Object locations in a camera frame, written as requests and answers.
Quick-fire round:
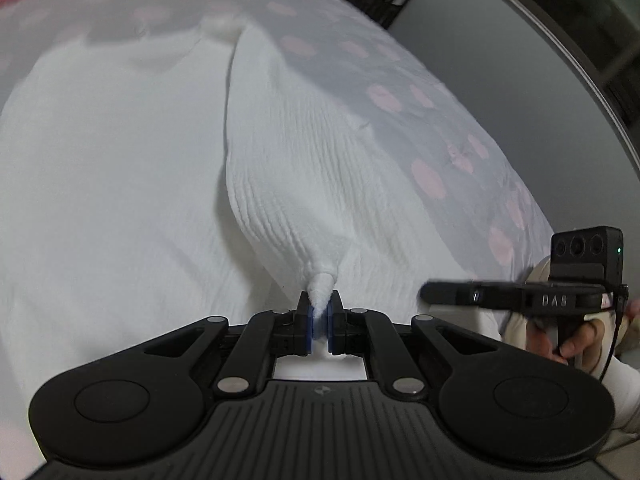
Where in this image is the white muslin garment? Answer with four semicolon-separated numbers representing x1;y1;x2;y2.
0;13;504;441

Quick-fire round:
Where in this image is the person right hand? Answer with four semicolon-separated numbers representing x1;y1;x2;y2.
518;300;639;385

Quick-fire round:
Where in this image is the beige sleeve forearm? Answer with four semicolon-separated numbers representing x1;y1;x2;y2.
497;261;640;434

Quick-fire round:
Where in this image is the window sill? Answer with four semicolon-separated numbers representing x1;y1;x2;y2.
503;0;639;170

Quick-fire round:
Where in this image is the polka dot bed sheet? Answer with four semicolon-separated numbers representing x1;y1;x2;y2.
0;0;557;480

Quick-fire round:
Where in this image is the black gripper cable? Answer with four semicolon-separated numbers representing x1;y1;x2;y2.
596;284;630;386

